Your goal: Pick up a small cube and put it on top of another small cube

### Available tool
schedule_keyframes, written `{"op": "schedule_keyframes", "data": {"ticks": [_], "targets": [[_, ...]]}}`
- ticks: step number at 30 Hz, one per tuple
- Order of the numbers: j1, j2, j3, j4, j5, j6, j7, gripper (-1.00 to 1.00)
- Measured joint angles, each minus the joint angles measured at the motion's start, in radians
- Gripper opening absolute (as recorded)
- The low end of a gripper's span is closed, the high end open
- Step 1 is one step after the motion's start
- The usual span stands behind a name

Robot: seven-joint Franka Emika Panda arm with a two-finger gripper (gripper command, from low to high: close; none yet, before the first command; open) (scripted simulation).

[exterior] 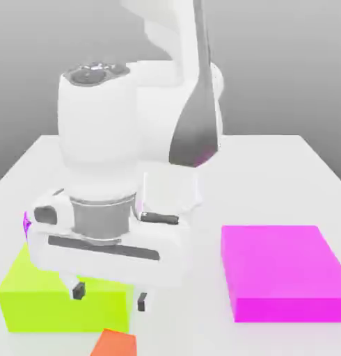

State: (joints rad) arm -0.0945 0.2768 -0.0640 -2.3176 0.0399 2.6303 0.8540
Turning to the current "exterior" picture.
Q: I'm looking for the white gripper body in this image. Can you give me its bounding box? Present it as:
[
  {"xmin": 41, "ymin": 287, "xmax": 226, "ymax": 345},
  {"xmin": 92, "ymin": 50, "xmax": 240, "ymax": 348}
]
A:
[{"xmin": 26, "ymin": 220, "xmax": 191, "ymax": 293}]

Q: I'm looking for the small orange cube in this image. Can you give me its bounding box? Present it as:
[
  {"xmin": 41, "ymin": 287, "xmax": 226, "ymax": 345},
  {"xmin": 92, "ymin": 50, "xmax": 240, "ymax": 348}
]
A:
[{"xmin": 89, "ymin": 327, "xmax": 138, "ymax": 356}]

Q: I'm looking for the small purple cube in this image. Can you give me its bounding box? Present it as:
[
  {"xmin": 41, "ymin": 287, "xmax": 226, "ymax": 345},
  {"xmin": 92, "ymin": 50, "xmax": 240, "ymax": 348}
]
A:
[{"xmin": 22, "ymin": 210, "xmax": 33, "ymax": 241}]

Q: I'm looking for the large lime green box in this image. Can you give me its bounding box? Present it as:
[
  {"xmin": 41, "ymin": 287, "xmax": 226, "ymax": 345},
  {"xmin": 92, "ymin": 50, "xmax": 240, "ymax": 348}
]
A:
[{"xmin": 0, "ymin": 241, "xmax": 136, "ymax": 334}]

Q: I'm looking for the large magenta box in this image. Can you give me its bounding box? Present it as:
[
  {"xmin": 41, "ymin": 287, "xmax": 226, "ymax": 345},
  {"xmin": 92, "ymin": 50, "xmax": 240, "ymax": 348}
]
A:
[{"xmin": 221, "ymin": 224, "xmax": 341, "ymax": 324}]

